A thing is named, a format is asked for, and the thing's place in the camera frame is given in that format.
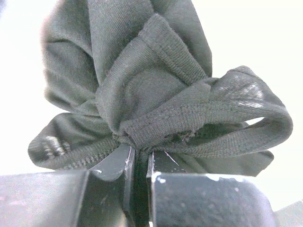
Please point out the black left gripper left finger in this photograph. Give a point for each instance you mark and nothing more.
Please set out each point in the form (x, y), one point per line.
(99, 197)

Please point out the black tank top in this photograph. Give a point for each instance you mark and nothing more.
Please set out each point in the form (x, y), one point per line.
(139, 72)

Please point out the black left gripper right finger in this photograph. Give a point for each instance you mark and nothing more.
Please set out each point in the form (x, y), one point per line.
(181, 198)

